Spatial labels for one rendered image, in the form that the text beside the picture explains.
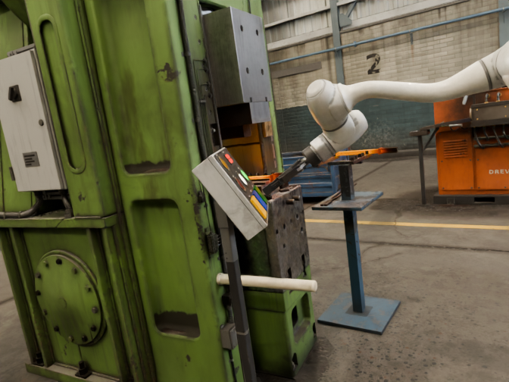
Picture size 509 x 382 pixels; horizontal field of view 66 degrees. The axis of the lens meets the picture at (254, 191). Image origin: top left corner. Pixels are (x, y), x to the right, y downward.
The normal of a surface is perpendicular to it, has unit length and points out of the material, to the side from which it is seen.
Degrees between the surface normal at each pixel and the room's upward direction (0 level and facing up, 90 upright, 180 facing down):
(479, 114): 90
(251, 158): 90
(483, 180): 90
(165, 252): 90
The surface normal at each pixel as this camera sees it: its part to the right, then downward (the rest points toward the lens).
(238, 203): -0.04, 0.18
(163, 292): -0.46, 0.22
